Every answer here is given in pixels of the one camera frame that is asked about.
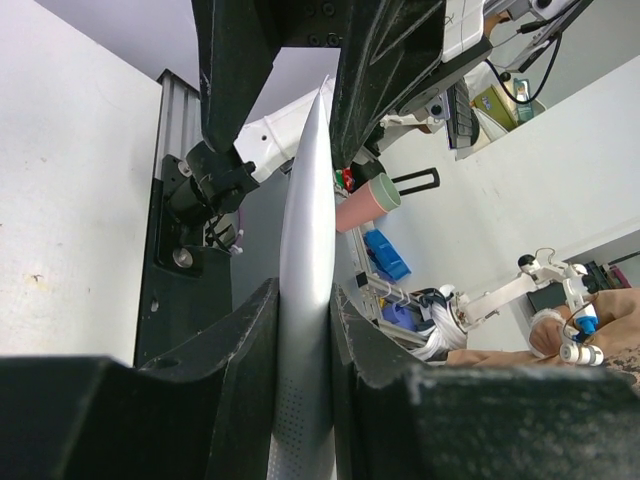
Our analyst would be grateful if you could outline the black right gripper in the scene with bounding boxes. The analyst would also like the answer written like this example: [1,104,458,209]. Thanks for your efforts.
[192,0,445,169]

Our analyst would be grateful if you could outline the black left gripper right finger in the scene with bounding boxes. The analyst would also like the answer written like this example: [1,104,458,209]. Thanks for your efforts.
[330,287,639,479]

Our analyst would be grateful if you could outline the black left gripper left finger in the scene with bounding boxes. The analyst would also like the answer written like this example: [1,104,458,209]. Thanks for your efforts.
[1,279,279,479]

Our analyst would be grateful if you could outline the white toothpaste blue cap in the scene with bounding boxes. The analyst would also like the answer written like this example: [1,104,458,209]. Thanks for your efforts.
[267,93,335,479]

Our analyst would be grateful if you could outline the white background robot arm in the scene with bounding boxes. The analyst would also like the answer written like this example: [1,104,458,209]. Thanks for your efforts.
[330,255,639,479]

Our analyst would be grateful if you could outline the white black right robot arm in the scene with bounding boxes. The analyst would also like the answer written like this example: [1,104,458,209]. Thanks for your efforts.
[168,0,492,226]

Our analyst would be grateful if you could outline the person hand background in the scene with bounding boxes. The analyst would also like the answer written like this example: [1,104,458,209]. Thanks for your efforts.
[528,305,571,358]

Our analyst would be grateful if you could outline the blue box background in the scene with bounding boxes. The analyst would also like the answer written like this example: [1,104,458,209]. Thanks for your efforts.
[363,229,411,283]

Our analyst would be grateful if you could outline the pink green roll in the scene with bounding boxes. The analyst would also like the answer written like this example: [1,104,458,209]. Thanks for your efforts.
[336,173,401,233]

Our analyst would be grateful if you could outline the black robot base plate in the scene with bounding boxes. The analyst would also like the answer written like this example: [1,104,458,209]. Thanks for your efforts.
[134,155,232,367]

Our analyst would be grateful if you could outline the aluminium frame rail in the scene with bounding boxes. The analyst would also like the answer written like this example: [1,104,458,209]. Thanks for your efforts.
[154,69,202,180]

